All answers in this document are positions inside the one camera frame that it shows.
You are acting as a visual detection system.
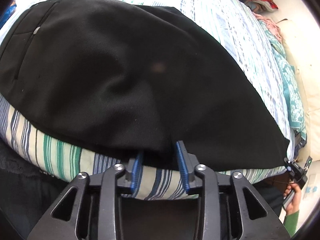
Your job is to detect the black pants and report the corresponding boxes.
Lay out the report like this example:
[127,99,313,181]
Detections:
[1,0,289,171]

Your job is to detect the green sleeved forearm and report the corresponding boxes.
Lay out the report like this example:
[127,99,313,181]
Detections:
[283,211,299,237]

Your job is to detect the person right hand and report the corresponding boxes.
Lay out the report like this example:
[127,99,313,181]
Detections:
[284,183,302,216]

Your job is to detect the teal patterned pillow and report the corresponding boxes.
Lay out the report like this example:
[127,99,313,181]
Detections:
[258,21,307,141]

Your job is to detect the pink crumpled cloth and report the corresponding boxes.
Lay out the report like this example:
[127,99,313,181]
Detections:
[253,12,282,42]

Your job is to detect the cream padded headboard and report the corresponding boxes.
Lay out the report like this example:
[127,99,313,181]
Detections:
[274,17,320,163]

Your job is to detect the red and grey clothes pile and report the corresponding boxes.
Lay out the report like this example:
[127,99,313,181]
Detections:
[245,0,278,12]

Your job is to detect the striped bed sheet mattress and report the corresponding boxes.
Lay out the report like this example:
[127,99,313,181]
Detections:
[0,0,293,201]

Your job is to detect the colourful clothes pile left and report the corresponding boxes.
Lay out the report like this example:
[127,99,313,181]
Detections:
[0,0,17,29]

